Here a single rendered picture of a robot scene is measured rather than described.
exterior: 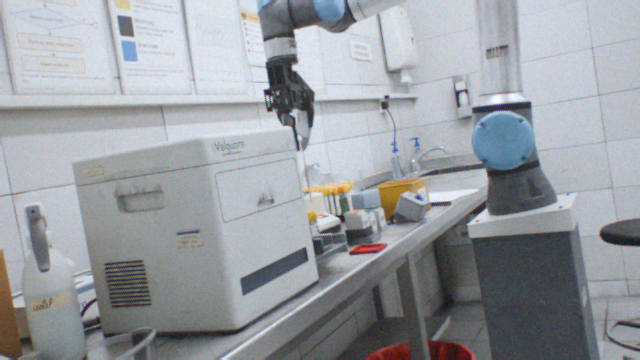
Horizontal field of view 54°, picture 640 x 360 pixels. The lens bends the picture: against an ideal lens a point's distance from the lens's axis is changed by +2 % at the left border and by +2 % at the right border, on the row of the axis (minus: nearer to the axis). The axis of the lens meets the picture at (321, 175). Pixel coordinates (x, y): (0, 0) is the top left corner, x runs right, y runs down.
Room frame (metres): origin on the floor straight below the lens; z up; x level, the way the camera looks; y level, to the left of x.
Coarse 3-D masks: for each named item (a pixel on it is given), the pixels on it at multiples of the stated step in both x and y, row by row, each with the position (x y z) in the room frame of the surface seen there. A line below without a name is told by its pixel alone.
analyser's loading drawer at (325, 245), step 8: (312, 240) 1.23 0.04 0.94; (320, 240) 1.22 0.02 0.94; (328, 240) 1.26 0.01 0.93; (336, 240) 1.31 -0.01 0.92; (344, 240) 1.31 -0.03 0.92; (320, 248) 1.22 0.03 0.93; (328, 248) 1.24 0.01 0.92; (336, 248) 1.26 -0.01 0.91; (344, 248) 1.30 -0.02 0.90; (320, 256) 1.20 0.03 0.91; (328, 256) 1.23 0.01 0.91
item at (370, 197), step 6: (360, 192) 1.76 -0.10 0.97; (366, 192) 1.73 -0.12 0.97; (372, 192) 1.76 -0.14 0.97; (378, 192) 1.79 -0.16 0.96; (354, 198) 1.72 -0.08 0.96; (360, 198) 1.71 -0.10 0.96; (366, 198) 1.72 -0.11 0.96; (372, 198) 1.75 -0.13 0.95; (378, 198) 1.78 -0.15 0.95; (354, 204) 1.72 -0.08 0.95; (360, 204) 1.71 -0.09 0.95; (366, 204) 1.72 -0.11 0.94; (372, 204) 1.75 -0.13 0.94; (378, 204) 1.78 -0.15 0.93
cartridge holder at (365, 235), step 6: (366, 228) 1.50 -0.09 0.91; (372, 228) 1.53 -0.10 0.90; (348, 234) 1.51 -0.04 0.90; (354, 234) 1.50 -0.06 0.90; (360, 234) 1.49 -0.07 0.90; (366, 234) 1.49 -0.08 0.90; (372, 234) 1.52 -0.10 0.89; (378, 234) 1.51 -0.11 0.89; (348, 240) 1.51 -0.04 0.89; (354, 240) 1.50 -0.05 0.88; (360, 240) 1.49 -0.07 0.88; (366, 240) 1.48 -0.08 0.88; (372, 240) 1.48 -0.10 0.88
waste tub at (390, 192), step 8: (384, 184) 1.93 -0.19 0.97; (392, 184) 1.95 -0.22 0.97; (400, 184) 1.80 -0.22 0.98; (408, 184) 1.79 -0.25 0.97; (416, 184) 1.81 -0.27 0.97; (424, 184) 1.87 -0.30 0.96; (384, 192) 1.83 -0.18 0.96; (392, 192) 1.81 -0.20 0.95; (400, 192) 1.80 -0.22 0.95; (416, 192) 1.80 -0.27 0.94; (424, 192) 1.86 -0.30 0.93; (384, 200) 1.83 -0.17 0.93; (392, 200) 1.82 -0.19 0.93; (384, 208) 1.83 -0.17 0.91; (392, 208) 1.82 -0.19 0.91
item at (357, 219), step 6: (354, 210) 1.55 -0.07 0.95; (360, 210) 1.52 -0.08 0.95; (348, 216) 1.51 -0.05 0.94; (354, 216) 1.50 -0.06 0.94; (360, 216) 1.49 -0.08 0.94; (366, 216) 1.52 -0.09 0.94; (348, 222) 1.51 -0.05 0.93; (354, 222) 1.50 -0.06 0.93; (360, 222) 1.50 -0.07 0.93; (366, 222) 1.51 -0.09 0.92; (348, 228) 1.51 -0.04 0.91; (354, 228) 1.51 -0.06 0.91; (360, 228) 1.50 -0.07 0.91
